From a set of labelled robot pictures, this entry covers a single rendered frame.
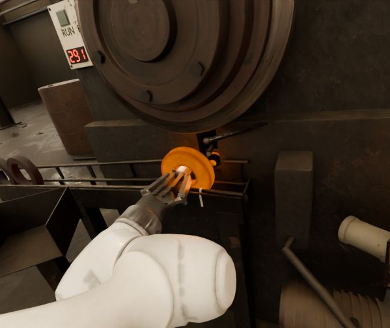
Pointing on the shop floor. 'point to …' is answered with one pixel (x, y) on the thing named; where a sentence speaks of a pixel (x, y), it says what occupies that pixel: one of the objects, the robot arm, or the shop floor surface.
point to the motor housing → (290, 294)
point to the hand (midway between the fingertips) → (185, 168)
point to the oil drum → (69, 114)
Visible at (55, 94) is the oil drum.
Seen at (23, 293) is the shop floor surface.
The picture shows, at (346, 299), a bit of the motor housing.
